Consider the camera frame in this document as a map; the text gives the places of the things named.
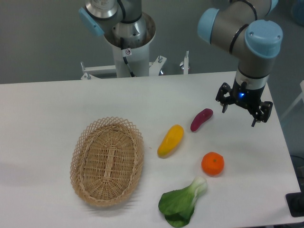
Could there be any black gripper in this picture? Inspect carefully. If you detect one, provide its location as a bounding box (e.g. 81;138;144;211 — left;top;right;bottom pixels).
216;80;273;127

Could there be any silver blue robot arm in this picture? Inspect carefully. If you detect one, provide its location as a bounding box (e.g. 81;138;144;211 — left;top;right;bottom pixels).
78;0;283;123

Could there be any purple sweet potato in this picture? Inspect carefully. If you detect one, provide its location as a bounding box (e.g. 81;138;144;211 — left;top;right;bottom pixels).
190;108;213;132

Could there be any orange tangerine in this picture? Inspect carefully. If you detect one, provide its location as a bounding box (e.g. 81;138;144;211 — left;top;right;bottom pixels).
201;152;225;176

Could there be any yellow mango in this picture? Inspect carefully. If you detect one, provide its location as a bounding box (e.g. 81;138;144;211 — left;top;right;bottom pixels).
157;124;184;157

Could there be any black device at table edge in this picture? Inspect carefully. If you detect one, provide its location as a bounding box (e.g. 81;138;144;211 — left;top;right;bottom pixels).
285;192;304;218

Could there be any green bok choy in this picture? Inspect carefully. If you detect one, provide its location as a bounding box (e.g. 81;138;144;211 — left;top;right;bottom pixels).
158;177;208;228

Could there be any woven wicker basket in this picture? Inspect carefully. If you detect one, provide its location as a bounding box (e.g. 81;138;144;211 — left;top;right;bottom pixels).
70;117;144;207

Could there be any white frame at right edge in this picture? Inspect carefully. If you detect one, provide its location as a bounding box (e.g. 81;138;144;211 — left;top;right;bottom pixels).
280;81;304;122

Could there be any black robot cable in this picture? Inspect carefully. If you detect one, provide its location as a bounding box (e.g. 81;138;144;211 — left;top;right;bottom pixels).
120;38;136;78

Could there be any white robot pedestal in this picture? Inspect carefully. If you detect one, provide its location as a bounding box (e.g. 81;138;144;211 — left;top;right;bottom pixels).
80;13;190;80

